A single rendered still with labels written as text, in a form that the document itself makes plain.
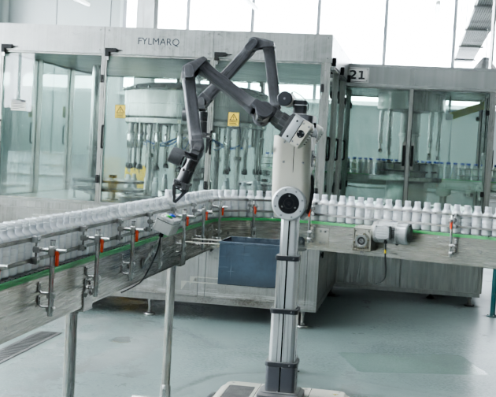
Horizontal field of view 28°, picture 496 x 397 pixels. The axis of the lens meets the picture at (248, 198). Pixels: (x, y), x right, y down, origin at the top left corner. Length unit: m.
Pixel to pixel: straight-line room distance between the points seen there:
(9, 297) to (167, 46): 5.28
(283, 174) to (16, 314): 1.82
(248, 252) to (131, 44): 3.53
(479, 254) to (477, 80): 4.14
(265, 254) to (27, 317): 2.06
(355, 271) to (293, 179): 5.32
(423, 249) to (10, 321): 3.34
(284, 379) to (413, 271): 5.22
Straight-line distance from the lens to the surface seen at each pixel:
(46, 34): 8.43
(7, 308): 3.02
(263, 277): 5.00
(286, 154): 4.52
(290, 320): 4.64
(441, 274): 9.78
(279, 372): 4.68
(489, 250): 5.79
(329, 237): 6.10
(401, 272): 9.78
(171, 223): 4.26
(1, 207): 8.55
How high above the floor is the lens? 1.44
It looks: 3 degrees down
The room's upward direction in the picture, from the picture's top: 3 degrees clockwise
